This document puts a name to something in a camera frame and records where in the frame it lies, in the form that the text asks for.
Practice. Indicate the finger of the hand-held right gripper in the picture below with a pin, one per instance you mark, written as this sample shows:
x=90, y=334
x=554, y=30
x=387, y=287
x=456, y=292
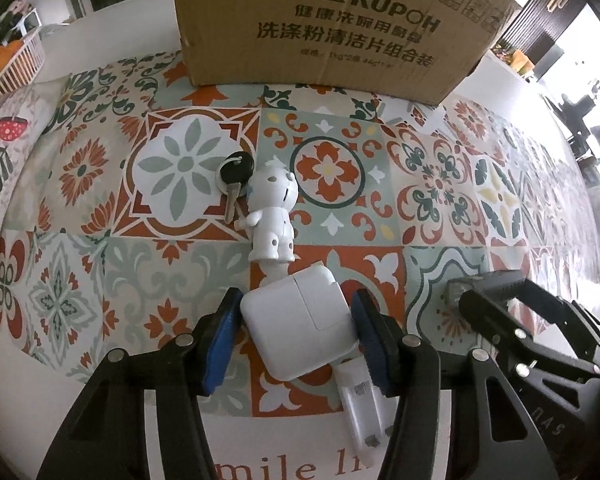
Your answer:
x=510, y=340
x=500, y=285

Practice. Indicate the black head key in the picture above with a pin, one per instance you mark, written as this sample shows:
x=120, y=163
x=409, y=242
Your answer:
x=235, y=172

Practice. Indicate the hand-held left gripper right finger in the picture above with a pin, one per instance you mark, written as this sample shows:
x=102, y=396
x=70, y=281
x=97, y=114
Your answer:
x=377, y=345

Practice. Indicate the white figurine toy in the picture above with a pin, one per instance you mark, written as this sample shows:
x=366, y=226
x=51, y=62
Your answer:
x=272, y=220

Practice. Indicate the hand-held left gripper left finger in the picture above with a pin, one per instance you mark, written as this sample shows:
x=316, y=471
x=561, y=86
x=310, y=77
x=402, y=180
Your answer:
x=220, y=345

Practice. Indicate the white fruit basket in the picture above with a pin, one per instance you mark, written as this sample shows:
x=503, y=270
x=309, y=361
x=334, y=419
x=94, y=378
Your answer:
x=20, y=67

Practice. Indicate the white square charger adapter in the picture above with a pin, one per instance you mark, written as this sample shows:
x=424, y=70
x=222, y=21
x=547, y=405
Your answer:
x=295, y=320

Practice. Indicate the orange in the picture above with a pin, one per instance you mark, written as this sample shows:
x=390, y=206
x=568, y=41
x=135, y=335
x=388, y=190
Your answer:
x=2, y=57

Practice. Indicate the white battery charger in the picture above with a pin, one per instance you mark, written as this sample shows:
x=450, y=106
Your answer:
x=365, y=405

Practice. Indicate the brown cardboard box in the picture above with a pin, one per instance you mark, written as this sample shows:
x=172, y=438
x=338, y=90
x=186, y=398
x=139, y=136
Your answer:
x=330, y=35

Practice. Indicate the patterned table runner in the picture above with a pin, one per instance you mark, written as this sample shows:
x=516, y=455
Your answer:
x=430, y=185

